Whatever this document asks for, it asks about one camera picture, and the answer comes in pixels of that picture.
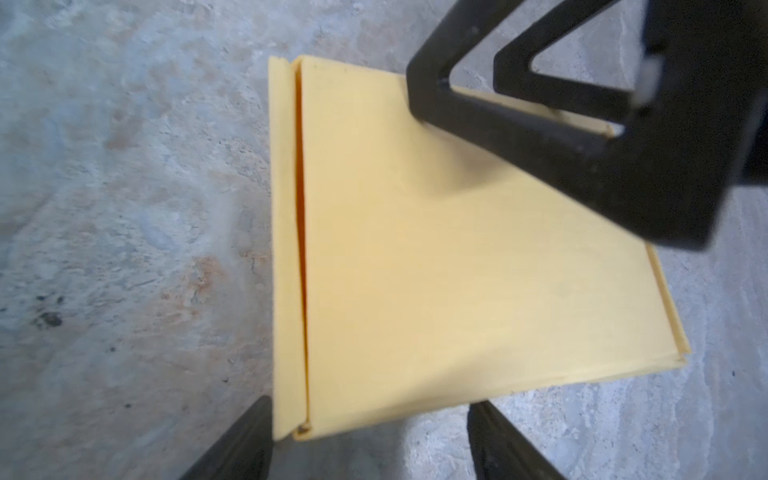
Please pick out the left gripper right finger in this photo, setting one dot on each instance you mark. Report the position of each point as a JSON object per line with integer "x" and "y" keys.
{"x": 500, "y": 451}

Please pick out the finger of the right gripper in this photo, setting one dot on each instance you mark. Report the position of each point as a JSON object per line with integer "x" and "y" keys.
{"x": 513, "y": 74}
{"x": 576, "y": 162}

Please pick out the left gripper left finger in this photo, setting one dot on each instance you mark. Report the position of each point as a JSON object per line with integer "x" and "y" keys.
{"x": 244, "y": 451}

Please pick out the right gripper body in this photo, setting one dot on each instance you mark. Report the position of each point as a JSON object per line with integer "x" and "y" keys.
{"x": 698, "y": 125}

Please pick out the yellow paper box stack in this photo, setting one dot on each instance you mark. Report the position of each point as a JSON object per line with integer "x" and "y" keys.
{"x": 413, "y": 271}

